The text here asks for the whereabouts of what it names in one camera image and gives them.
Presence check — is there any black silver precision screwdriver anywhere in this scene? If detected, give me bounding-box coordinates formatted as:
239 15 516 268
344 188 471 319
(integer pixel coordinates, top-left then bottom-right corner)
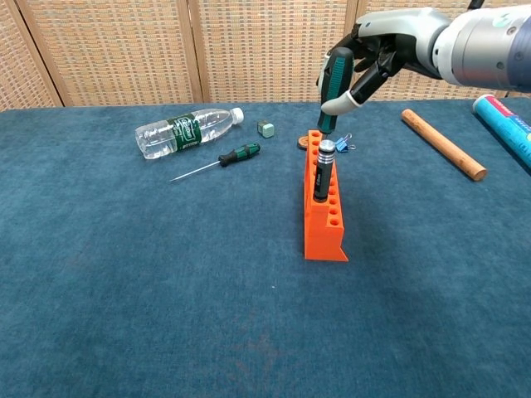
311 139 336 204

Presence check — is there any blue cling film roll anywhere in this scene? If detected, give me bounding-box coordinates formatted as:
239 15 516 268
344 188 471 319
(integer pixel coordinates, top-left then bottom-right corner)
472 94 531 169

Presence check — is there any woven bamboo folding screen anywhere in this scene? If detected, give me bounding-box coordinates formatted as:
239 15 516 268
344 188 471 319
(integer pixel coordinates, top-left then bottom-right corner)
0 0 531 112

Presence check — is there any orange tool holder rack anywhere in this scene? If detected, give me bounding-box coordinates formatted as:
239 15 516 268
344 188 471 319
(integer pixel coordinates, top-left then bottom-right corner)
304 129 349 263

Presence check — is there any blue binder clip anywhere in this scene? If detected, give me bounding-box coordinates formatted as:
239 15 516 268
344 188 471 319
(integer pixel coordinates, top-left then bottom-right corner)
333 132 357 153

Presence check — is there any wooden rod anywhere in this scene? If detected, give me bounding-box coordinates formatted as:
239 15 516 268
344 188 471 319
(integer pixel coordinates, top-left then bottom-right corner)
400 108 488 182

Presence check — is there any blue felt table mat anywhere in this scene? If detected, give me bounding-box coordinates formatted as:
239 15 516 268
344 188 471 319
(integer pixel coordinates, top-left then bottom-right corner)
0 98 531 398

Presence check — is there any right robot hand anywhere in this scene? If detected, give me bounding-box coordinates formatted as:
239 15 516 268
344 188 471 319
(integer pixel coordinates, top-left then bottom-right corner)
321 7 451 117

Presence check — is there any clear plastic water bottle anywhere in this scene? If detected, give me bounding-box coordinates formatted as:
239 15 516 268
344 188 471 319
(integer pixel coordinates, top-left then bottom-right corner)
134 106 246 161

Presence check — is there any teal black handle screwdriver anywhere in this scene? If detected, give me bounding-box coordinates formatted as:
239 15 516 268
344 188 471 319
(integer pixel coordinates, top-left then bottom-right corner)
315 46 356 136

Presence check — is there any green black handle screwdriver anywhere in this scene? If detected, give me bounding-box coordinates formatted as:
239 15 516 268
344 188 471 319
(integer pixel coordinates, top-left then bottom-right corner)
169 142 261 183

